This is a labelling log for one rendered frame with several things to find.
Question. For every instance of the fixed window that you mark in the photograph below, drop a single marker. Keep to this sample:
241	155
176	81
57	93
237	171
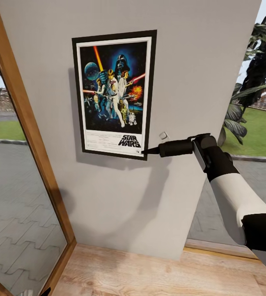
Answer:
243	136

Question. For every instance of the door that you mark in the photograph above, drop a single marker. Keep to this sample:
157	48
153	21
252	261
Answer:
36	237

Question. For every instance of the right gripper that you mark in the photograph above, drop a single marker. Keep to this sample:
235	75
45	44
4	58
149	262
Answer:
167	149

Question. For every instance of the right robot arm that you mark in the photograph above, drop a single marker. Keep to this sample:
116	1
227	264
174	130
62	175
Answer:
243	211

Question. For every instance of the poster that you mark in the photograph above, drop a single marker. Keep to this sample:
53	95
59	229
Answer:
114	80

